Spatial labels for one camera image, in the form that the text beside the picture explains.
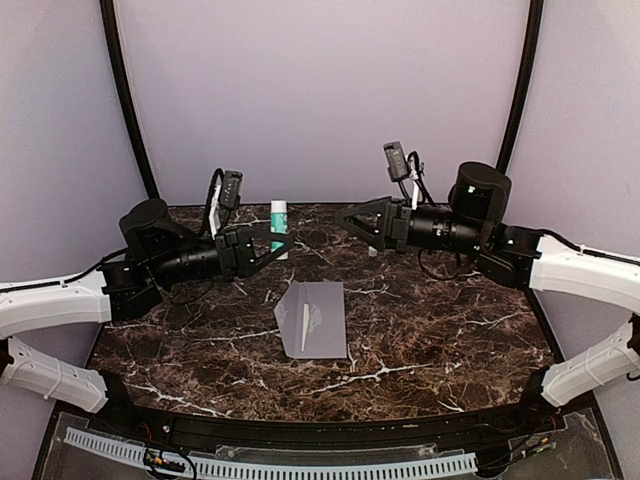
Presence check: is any cream lined letter paper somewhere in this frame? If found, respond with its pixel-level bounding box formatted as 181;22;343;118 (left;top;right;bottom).
300;303;311;352

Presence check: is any black corner post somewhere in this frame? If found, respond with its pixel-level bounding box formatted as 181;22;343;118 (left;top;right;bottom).
99;0;160;198
496;0;545;174

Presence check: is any white slotted cable duct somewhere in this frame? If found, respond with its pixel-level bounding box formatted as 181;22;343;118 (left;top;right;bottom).
64;427;478;480

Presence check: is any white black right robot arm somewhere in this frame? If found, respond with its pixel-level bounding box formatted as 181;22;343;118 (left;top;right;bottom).
336;162;639;434

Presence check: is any black left corner post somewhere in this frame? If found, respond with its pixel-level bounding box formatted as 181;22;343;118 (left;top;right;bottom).
99;0;160;198

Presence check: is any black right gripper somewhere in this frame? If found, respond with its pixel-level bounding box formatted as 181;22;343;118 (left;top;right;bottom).
333;195;487;256

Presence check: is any grey paper envelope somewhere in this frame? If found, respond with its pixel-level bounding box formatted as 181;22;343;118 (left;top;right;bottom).
274;281;347;360

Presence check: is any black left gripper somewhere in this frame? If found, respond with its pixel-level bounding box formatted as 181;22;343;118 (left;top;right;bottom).
149;223;295;286

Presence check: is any black front frame rail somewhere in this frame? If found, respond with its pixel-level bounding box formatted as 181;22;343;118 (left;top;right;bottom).
89;404;566;452

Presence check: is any black right corner post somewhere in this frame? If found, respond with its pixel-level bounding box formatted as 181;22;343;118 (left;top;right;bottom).
496;0;545;174

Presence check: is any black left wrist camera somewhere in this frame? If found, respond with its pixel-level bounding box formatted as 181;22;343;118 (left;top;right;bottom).
201;168;243;237

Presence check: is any white green glue stick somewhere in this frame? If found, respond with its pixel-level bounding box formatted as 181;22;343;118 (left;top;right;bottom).
270;200;288;261

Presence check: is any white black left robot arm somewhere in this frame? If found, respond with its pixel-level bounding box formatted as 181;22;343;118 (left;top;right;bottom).
1;199;294;436

